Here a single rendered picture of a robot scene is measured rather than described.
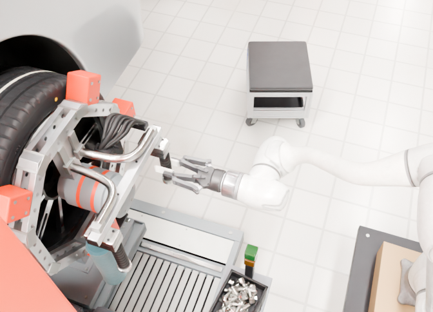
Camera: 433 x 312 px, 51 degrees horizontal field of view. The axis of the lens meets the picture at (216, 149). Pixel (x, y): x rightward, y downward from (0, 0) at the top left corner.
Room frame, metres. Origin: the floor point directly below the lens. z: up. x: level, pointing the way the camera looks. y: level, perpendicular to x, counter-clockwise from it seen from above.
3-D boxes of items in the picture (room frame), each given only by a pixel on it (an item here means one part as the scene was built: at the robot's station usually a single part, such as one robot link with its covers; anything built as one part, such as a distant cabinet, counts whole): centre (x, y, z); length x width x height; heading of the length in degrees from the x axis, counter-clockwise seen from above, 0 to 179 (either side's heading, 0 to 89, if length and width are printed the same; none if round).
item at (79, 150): (0.87, 0.30, 1.03); 0.19 x 0.18 x 0.11; 69
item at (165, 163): (0.90, 0.17, 0.83); 0.04 x 0.04 x 0.16
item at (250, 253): (0.66, -0.10, 0.64); 0.04 x 0.04 x 0.04; 69
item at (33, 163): (0.82, 0.45, 0.85); 0.54 x 0.07 x 0.54; 159
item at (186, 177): (0.84, 0.09, 0.83); 0.11 x 0.01 x 0.04; 80
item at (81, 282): (0.89, 0.61, 0.32); 0.40 x 0.30 x 0.28; 159
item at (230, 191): (0.81, -0.05, 0.83); 0.09 x 0.06 x 0.09; 159
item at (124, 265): (0.58, 0.29, 0.83); 0.04 x 0.04 x 0.16
